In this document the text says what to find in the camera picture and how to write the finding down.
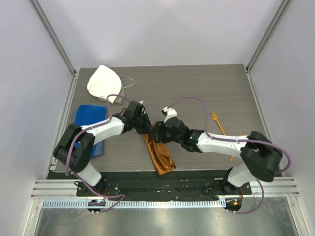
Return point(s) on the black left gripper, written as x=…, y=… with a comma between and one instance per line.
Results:
x=147, y=128

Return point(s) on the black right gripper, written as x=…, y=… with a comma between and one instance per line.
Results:
x=159, y=132

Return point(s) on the orange satin napkin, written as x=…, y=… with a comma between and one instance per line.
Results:
x=160, y=156

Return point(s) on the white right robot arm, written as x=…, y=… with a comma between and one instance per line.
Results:
x=260, y=158

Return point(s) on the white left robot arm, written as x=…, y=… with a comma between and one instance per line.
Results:
x=75, y=147

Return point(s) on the orange plastic fork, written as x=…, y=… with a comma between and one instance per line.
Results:
x=215, y=118

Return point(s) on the white cloth cap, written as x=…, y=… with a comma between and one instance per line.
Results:
x=104, y=82

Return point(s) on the blue towel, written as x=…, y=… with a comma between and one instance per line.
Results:
x=88, y=114

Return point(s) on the orange plastic spoon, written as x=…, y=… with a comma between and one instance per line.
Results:
x=232, y=157

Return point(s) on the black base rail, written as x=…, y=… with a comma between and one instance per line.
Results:
x=191, y=185

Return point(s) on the white slotted cable duct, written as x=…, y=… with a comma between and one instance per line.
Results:
x=88, y=203

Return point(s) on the left aluminium frame post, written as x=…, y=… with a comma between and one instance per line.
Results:
x=54, y=38

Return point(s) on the aluminium frame post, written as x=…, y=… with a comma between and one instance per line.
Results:
x=54, y=38
x=282, y=8

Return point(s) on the right aluminium frame post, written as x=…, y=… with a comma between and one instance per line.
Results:
x=282, y=8

